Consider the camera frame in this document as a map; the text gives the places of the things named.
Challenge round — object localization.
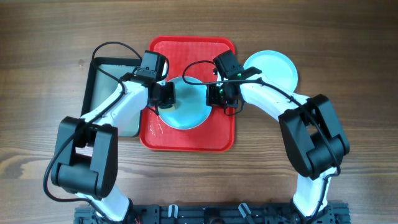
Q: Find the light blue plate top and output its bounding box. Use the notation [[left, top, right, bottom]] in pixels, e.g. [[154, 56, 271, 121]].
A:
[[159, 77, 212, 130]]

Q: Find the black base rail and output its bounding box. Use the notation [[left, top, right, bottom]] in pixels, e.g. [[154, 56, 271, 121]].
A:
[[73, 202, 351, 224]]

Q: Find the black water tray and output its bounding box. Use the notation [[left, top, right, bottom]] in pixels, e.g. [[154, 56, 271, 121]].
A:
[[81, 57, 141, 138]]

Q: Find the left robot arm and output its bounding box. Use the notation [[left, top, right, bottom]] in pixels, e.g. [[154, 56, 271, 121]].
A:
[[43, 50, 175, 223]]

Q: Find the light blue plate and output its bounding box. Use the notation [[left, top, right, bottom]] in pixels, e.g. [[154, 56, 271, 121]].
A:
[[243, 50, 299, 92], [159, 77, 212, 130]]

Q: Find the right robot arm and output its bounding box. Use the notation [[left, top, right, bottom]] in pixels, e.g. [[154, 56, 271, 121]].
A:
[[206, 50, 349, 223]]

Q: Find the red plastic tray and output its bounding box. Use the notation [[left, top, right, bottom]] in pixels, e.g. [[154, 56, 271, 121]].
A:
[[139, 35, 235, 152]]

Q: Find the green yellow sponge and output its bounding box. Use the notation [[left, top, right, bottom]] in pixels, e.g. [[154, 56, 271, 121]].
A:
[[159, 104, 177, 111]]

